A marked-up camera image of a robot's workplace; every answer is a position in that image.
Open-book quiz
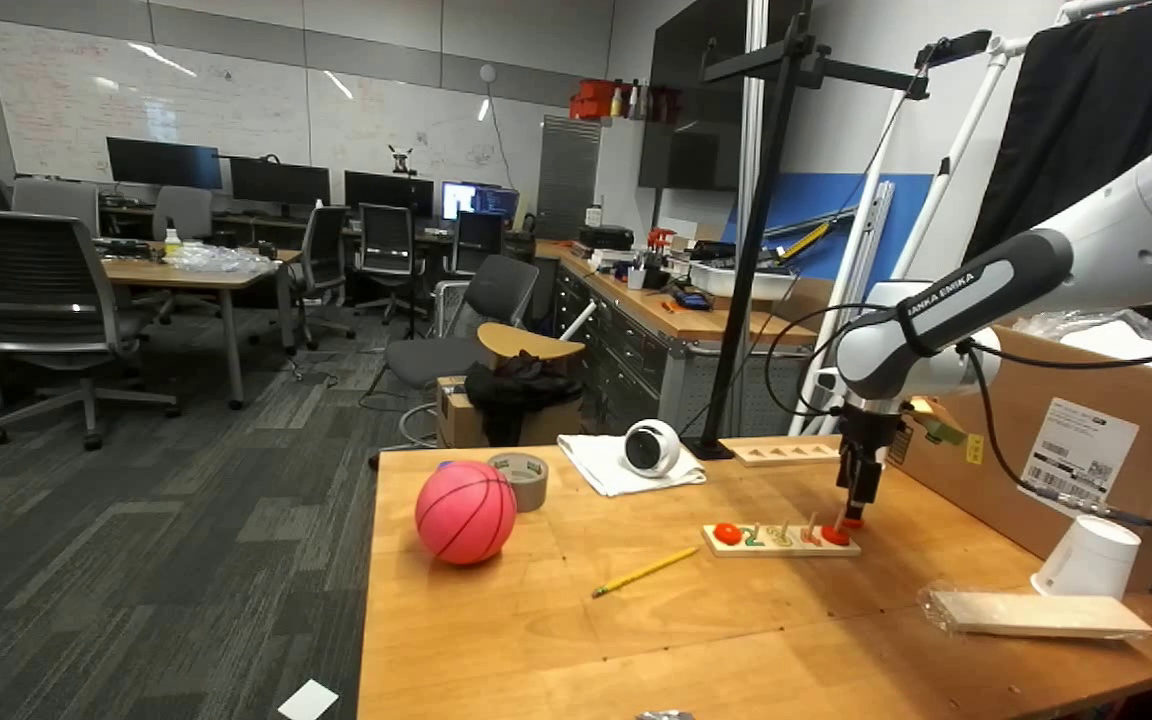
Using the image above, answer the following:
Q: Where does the wooden peg board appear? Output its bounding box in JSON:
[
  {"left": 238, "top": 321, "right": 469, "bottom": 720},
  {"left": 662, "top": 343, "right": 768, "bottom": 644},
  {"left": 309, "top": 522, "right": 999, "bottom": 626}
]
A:
[{"left": 700, "top": 524, "right": 859, "bottom": 558}]

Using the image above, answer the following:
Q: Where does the wooden office desk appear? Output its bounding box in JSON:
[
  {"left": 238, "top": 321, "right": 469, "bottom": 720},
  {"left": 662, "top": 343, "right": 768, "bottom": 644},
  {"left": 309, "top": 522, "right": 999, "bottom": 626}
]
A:
[{"left": 105, "top": 254, "right": 299, "bottom": 410}]

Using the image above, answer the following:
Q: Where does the long wooden puzzle board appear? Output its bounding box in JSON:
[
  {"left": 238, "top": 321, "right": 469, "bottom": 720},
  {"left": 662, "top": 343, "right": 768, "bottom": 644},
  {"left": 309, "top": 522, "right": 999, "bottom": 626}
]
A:
[{"left": 724, "top": 438, "right": 838, "bottom": 467}]

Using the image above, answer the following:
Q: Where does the white paper sheet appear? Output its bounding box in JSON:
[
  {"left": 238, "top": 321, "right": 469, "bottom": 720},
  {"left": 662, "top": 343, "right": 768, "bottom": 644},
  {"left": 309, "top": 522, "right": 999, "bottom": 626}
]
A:
[{"left": 557, "top": 434, "right": 708, "bottom": 497}]

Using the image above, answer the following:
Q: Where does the grey tape roll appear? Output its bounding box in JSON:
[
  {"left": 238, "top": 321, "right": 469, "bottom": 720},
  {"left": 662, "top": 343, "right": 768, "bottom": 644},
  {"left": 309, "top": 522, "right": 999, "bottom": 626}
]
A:
[{"left": 493, "top": 452, "right": 546, "bottom": 513}]

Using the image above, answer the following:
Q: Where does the grey office chair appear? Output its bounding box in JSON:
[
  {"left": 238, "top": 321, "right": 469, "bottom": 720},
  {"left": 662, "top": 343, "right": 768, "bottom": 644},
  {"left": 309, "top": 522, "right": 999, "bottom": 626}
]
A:
[{"left": 0, "top": 211, "right": 180, "bottom": 449}]

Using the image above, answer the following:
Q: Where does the black camera stand pole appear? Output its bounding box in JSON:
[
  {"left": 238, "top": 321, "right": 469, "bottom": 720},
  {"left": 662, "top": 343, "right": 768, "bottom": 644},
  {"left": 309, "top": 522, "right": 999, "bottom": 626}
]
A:
[{"left": 690, "top": 18, "right": 929, "bottom": 459}]

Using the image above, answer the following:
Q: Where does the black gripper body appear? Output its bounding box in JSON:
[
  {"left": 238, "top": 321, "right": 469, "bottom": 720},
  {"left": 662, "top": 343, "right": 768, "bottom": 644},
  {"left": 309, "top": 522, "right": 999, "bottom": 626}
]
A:
[{"left": 835, "top": 410, "right": 904, "bottom": 505}]

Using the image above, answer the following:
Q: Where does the white paper cup far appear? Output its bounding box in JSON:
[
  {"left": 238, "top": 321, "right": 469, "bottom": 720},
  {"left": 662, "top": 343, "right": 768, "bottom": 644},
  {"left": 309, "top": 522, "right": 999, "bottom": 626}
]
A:
[{"left": 1030, "top": 518, "right": 1141, "bottom": 598}]

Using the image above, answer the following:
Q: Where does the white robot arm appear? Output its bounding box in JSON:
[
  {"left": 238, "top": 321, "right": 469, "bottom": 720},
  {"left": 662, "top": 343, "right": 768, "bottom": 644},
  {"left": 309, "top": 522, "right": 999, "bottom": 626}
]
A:
[{"left": 835, "top": 157, "right": 1152, "bottom": 527}]

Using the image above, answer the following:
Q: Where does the yellow pencil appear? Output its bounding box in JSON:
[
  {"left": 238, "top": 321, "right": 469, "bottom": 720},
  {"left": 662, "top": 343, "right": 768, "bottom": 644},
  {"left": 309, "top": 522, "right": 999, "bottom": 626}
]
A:
[{"left": 592, "top": 543, "right": 700, "bottom": 602}]

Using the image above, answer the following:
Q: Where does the white flat wooden board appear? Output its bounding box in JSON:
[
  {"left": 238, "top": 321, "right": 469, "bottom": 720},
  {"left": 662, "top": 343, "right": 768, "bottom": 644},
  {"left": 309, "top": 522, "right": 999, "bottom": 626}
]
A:
[{"left": 925, "top": 588, "right": 1152, "bottom": 642}]

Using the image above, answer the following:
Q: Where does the wrist camera orange green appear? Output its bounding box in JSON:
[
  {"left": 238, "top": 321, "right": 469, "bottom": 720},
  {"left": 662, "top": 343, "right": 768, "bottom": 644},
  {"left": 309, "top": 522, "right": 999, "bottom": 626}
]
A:
[{"left": 904, "top": 398, "right": 982, "bottom": 467}]

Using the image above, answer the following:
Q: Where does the wooden round stool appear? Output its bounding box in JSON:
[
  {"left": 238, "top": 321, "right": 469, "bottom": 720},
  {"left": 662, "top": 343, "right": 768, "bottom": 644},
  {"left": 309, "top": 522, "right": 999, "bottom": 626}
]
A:
[{"left": 462, "top": 321, "right": 585, "bottom": 444}]

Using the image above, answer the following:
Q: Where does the large cardboard box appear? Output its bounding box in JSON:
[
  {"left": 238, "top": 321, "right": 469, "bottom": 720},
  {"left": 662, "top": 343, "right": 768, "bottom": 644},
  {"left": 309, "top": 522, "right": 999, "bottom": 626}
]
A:
[{"left": 898, "top": 324, "right": 1152, "bottom": 594}]

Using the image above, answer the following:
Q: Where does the pink rubber ball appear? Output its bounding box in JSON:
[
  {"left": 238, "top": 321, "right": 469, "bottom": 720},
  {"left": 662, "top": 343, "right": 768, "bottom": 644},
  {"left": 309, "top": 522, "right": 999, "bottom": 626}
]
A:
[{"left": 415, "top": 459, "right": 516, "bottom": 568}]

